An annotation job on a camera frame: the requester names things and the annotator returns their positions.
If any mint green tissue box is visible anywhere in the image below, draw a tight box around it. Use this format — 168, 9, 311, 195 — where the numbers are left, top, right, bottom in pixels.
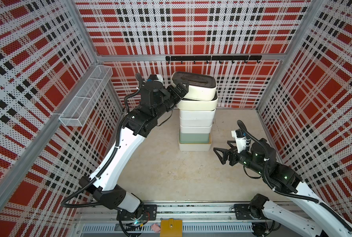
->
179, 132, 210, 144

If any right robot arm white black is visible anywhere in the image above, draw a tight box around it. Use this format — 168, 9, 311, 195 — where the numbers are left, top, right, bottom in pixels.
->
213, 120, 352, 237

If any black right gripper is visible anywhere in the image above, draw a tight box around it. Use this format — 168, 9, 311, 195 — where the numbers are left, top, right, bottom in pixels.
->
213, 141, 266, 177

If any black wall hook rail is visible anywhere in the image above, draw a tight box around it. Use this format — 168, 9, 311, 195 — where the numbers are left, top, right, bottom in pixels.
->
165, 55, 263, 62

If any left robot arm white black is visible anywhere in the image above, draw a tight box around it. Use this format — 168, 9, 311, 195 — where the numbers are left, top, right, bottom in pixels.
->
60, 73, 190, 219

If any white tissue box grey lid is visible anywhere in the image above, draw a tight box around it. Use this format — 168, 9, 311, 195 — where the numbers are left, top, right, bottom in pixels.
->
179, 110, 216, 119

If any white wire mesh wall basket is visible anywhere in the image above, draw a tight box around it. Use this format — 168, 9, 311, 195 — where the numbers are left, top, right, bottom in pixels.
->
59, 65, 112, 127

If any cream box dark lid front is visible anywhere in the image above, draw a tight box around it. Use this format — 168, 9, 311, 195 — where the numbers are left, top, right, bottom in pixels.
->
171, 72, 217, 101

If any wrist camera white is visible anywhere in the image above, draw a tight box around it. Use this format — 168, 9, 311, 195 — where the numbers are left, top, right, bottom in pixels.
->
147, 74, 164, 84
231, 128, 247, 153

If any yellow block on rail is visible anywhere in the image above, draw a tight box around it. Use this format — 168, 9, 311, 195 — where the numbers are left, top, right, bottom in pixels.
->
160, 218, 183, 237

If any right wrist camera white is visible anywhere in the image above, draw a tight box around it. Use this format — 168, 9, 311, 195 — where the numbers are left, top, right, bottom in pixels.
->
231, 128, 247, 153

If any cream tissue box dark lid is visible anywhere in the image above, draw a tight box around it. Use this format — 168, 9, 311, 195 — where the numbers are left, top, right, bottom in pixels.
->
177, 92, 218, 111

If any pink small object on rail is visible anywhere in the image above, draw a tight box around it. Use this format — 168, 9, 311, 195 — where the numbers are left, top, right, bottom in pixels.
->
151, 224, 161, 233

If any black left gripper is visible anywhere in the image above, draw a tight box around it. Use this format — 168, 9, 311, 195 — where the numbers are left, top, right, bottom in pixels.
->
153, 79, 188, 120

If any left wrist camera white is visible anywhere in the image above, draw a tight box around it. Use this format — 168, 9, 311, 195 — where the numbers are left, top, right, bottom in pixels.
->
147, 74, 164, 84

